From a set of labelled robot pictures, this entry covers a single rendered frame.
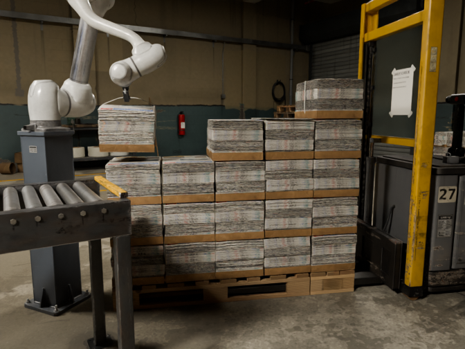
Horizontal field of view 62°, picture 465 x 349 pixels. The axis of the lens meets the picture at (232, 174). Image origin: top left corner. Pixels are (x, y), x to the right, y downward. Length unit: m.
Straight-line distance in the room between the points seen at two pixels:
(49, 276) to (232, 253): 1.02
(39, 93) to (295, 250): 1.67
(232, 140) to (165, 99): 7.15
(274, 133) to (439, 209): 1.06
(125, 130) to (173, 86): 7.25
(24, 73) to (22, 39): 0.63
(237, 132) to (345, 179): 0.71
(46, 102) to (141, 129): 0.52
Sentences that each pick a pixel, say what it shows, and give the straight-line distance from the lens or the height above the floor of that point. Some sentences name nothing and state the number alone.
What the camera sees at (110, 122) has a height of 1.05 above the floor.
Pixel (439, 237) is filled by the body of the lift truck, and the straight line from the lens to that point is 2.62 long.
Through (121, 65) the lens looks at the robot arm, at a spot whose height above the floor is 1.31.
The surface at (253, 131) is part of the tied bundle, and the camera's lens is 2.17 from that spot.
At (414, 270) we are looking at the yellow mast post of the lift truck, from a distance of 2.54.
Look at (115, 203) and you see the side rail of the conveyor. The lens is 1.35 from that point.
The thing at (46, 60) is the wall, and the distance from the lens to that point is 8.74.
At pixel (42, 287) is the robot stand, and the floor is 0.13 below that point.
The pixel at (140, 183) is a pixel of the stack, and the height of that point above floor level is 0.72.
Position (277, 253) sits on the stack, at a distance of 2.34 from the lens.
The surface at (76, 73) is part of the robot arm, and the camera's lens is 2.41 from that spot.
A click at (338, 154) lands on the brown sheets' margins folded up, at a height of 0.86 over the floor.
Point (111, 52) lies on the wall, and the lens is 8.99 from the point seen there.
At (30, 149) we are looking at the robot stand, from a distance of 2.34.
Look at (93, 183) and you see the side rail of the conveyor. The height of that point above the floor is 0.78.
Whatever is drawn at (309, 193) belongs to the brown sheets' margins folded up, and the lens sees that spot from 2.31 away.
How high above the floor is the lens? 1.09
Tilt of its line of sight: 9 degrees down
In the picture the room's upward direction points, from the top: straight up
